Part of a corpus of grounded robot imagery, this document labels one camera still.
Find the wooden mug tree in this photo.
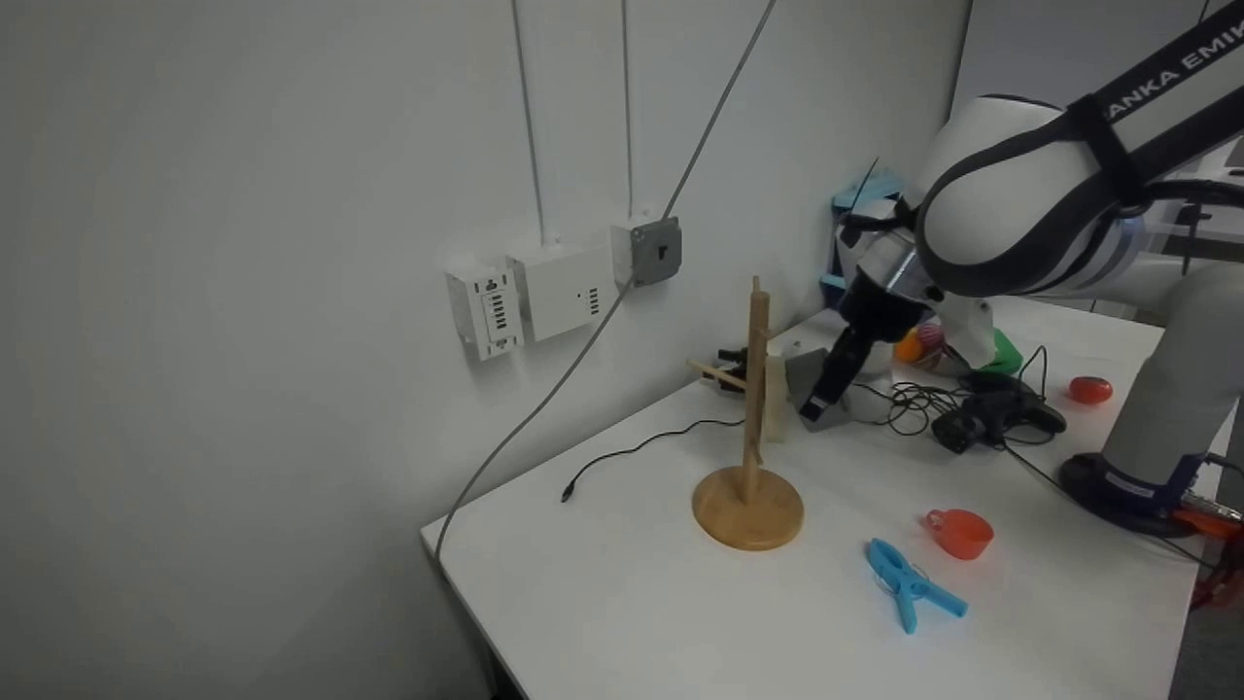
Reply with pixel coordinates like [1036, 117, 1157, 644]
[688, 273, 810, 557]

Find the blue plastic clamp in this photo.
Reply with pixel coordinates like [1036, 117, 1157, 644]
[860, 537, 973, 638]

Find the black tangled cable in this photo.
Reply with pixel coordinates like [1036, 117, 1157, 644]
[882, 372, 973, 441]

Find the white wall conduit pipe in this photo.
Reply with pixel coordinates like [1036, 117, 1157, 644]
[509, 0, 553, 251]
[614, 0, 640, 227]

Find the grey wall junction box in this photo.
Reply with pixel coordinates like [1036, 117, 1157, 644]
[606, 213, 688, 293]

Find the orange plastic cup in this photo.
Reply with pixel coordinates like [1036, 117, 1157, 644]
[916, 504, 999, 565]

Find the black cable plug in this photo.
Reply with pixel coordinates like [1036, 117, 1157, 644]
[694, 342, 759, 397]

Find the grey duct tape roll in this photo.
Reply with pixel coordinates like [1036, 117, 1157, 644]
[777, 338, 836, 410]

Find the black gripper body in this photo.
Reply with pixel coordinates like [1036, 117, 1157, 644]
[832, 262, 943, 349]

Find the blue plastic container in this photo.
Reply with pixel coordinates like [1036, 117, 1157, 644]
[824, 161, 912, 232]

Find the orange toy ball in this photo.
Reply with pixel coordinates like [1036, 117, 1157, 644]
[889, 324, 935, 369]

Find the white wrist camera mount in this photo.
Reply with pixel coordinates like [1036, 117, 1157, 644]
[947, 293, 1005, 372]

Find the black power adapter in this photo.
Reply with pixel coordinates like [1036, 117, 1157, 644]
[928, 369, 1070, 460]

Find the large white wall box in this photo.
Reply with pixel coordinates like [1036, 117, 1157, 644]
[504, 241, 617, 346]

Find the beige masking tape roll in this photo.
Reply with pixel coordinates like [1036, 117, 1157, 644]
[762, 338, 797, 447]

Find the small white wall box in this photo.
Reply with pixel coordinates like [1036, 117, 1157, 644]
[442, 258, 528, 366]

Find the grey hanging wall cable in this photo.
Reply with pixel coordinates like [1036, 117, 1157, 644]
[429, 0, 782, 561]

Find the red base clamp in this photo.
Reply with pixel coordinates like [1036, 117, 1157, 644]
[1171, 498, 1244, 553]

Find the thin black table cable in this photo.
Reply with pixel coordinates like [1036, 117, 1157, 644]
[556, 411, 749, 511]

